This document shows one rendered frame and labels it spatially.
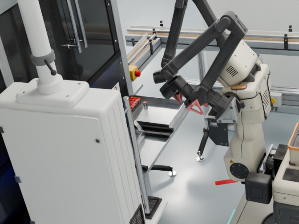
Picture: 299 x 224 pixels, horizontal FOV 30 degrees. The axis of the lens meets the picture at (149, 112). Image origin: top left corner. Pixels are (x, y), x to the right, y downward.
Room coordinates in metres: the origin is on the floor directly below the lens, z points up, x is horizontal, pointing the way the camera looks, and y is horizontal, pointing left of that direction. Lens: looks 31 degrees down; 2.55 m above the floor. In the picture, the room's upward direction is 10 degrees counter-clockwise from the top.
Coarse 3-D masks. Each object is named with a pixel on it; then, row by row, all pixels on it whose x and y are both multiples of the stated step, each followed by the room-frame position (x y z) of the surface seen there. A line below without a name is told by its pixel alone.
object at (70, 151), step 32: (0, 96) 1.96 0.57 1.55; (32, 96) 1.85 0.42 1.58; (64, 96) 1.81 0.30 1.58; (96, 96) 1.83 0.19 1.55; (0, 128) 1.91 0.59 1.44; (32, 128) 1.84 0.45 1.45; (64, 128) 1.78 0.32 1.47; (96, 128) 1.71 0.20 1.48; (32, 160) 1.87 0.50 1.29; (64, 160) 1.80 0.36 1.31; (96, 160) 1.73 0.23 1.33; (128, 160) 1.81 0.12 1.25; (32, 192) 1.89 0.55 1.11; (64, 192) 1.82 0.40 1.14; (96, 192) 1.74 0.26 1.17; (128, 192) 1.76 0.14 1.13
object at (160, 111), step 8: (136, 96) 2.92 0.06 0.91; (144, 96) 2.89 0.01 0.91; (152, 104) 2.83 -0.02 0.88; (160, 104) 2.82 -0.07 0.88; (168, 104) 2.80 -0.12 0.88; (176, 104) 2.79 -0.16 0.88; (184, 104) 2.74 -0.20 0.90; (136, 112) 2.77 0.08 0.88; (144, 112) 2.76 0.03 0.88; (152, 112) 2.74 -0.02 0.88; (160, 112) 2.73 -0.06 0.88; (168, 112) 2.72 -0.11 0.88; (176, 112) 2.70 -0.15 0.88; (136, 120) 2.63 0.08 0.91; (144, 120) 2.67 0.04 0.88; (152, 120) 2.66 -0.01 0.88; (160, 120) 2.64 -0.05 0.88; (168, 120) 2.63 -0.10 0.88
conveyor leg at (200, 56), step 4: (200, 52) 3.57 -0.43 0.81; (200, 56) 3.57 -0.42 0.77; (200, 60) 3.57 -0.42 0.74; (200, 64) 3.57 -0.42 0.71; (204, 64) 3.58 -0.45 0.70; (200, 68) 3.57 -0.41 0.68; (204, 68) 3.58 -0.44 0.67; (200, 72) 3.57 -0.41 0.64; (204, 72) 3.57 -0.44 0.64; (200, 76) 3.58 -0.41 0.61; (200, 80) 3.58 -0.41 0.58; (204, 108) 3.57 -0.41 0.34; (208, 108) 3.57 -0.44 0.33; (204, 112) 3.58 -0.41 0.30; (204, 116) 3.58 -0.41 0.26; (204, 120) 3.58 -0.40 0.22; (204, 124) 3.60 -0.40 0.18
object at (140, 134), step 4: (128, 128) 2.57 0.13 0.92; (128, 132) 2.57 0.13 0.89; (136, 132) 2.54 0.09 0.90; (140, 132) 2.53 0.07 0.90; (144, 132) 2.52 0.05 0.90; (136, 136) 2.53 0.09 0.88; (140, 136) 2.48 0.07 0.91; (144, 136) 2.51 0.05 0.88; (140, 140) 2.47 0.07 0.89; (132, 148) 2.39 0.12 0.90; (132, 152) 2.38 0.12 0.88
